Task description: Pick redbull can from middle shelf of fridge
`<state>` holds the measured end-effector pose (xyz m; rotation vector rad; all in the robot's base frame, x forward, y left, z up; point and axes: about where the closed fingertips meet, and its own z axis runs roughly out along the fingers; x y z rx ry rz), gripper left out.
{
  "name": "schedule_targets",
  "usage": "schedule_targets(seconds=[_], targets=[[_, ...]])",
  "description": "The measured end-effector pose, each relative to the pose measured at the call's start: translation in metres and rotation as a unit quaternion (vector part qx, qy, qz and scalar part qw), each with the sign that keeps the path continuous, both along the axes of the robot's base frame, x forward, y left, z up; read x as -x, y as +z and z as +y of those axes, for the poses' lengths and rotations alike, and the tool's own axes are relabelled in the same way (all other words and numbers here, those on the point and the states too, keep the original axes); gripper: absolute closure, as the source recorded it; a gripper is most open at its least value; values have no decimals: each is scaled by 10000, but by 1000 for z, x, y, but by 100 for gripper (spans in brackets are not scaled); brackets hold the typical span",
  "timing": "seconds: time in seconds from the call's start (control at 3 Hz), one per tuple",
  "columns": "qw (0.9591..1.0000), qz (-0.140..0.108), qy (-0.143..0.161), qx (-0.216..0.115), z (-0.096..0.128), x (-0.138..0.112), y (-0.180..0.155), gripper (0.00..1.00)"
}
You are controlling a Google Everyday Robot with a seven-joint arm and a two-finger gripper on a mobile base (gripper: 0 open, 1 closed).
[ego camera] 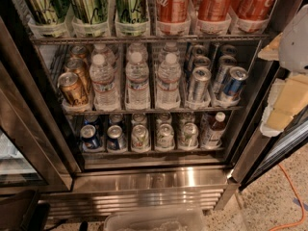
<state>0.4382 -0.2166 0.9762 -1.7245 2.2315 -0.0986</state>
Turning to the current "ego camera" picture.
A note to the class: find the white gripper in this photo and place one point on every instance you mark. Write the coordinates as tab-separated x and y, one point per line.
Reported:
295	43

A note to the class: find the red bull can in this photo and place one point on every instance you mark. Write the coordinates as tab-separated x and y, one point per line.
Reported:
234	84
224	50
224	64
194	50
198	85
197	61

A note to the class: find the right Coca-Cola can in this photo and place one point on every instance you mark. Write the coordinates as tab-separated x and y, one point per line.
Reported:
254	9

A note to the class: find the coca-cola can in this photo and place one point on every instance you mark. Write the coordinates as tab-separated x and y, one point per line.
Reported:
254	9
213	10
172	11

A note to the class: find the middle Coca-Cola can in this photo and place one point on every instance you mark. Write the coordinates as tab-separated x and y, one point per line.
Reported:
213	10

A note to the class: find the right green soda can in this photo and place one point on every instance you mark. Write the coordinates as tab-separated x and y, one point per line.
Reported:
188	136

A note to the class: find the left Coca-Cola can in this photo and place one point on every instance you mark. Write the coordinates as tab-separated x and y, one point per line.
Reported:
172	11

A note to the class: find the middle green soda can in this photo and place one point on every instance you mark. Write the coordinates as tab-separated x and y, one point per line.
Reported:
165	137

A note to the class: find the stainless steel fridge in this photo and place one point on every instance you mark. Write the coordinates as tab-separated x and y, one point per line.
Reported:
77	184

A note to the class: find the right green LaCroix can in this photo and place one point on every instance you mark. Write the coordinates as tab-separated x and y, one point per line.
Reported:
131	11

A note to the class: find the green lacroix can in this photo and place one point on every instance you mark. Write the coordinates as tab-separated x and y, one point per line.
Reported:
131	11
90	11
48	12

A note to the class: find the blue pepsi can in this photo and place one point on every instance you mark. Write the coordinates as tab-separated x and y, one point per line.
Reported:
116	140
90	137

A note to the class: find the left blue Pepsi can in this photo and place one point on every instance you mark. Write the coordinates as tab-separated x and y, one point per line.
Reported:
90	137

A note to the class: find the rear gold can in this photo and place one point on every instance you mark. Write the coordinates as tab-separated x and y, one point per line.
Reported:
80	51

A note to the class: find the gold can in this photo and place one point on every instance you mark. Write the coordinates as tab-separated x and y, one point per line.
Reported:
80	51
79	67
72	88

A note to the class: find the middle green LaCroix can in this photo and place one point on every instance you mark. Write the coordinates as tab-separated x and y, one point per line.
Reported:
90	11

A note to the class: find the front gold can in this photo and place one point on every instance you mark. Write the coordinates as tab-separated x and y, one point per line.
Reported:
72	88

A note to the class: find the left green LaCroix can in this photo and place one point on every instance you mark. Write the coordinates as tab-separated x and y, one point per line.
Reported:
48	12

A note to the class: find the brown juice bottle white cap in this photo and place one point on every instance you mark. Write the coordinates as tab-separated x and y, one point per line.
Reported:
214	129

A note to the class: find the front right water bottle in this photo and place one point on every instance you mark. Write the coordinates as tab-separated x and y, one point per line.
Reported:
168	78

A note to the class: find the water bottle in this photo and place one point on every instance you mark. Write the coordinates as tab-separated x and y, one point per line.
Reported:
137	47
169	47
168	78
137	82
104	50
104	84

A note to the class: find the rear right water bottle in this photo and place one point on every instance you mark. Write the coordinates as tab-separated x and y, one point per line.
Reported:
169	47

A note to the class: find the front middle water bottle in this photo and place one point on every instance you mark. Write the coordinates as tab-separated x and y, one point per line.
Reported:
137	82

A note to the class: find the rear middle water bottle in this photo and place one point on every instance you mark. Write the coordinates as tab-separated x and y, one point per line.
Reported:
137	47

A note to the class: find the rear left water bottle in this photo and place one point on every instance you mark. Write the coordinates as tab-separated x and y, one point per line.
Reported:
104	50

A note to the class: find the clear plastic bin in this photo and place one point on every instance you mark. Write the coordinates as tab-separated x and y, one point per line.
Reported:
157	219

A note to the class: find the front left water bottle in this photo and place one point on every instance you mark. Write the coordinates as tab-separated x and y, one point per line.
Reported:
104	84

